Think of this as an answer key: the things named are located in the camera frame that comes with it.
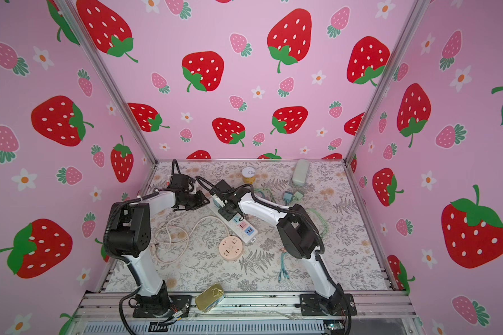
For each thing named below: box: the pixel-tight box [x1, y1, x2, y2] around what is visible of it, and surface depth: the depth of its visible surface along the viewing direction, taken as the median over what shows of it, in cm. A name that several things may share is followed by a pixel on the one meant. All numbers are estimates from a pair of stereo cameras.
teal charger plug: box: [283, 191, 293, 203], surface depth 106 cm
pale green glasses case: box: [292, 159, 311, 186], surface depth 114 cm
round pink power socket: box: [218, 235, 244, 262], surface depth 87 cm
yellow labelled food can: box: [241, 166, 256, 185], surface depth 110 cm
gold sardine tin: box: [194, 283, 225, 313], surface depth 74 cm
